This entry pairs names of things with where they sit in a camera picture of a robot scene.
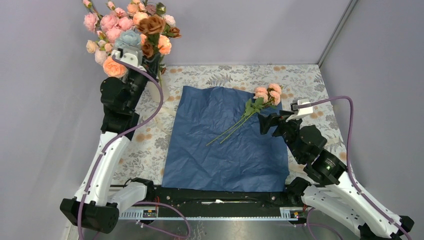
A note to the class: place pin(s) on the white ceramic vase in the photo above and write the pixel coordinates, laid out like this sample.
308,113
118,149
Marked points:
154,92

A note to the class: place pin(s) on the cream printed ribbon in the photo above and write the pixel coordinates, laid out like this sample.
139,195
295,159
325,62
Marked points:
335,143

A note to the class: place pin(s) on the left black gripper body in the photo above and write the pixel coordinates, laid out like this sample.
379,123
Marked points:
137,82

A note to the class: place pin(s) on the brown rose stem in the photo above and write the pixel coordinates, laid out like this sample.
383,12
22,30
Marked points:
154,44

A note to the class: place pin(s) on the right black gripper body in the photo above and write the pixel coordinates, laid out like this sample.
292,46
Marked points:
287,130

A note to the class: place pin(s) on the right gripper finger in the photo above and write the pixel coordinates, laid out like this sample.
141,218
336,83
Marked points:
286,114
266,122

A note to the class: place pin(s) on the pink rose stem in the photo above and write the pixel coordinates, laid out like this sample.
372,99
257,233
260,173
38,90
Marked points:
264,97

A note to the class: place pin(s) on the pink and peach rose bunch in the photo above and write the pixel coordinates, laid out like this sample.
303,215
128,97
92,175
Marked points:
108,28

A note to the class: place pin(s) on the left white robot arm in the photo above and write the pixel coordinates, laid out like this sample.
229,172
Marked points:
92,207

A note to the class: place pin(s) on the blue wrapping paper sheet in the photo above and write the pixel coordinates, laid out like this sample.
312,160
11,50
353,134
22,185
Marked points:
213,149

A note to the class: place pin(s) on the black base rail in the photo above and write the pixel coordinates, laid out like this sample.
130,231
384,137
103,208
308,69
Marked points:
171,204

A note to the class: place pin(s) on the blue hydrangea stem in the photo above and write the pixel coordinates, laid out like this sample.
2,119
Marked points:
128,38

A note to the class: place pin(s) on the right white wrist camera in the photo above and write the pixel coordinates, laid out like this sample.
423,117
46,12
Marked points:
300,108

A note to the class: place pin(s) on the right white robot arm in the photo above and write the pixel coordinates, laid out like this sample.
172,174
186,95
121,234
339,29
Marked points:
341,196

